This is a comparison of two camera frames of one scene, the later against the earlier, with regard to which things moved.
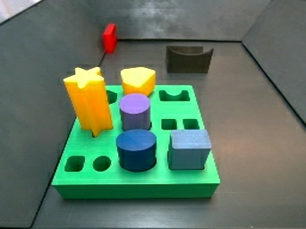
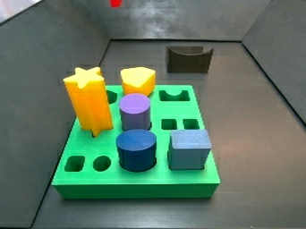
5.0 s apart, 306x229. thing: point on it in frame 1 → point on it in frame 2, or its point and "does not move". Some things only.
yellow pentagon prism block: [137, 80] does not move
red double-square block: [109, 38] → [115, 4]
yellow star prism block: [85, 89] does not move
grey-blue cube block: [188, 146] does not move
